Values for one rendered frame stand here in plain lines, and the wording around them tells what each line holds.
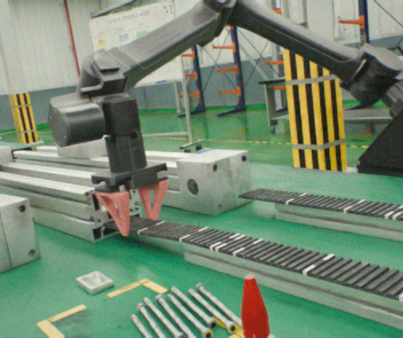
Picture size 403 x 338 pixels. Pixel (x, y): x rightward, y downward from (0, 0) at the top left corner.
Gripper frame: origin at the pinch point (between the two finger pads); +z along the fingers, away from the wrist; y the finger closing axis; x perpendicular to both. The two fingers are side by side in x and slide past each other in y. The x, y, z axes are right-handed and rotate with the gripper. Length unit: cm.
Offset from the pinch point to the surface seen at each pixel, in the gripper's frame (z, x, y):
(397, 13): -78, -359, -802
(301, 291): 2.2, 32.4, 2.1
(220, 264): 1.7, 20.2, 2.0
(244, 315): -6.5, 43.0, 20.4
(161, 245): 2.6, 4.7, -0.3
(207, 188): -2.3, 1.0, -14.2
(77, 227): 0.3, -11.3, 4.8
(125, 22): -107, -507, -351
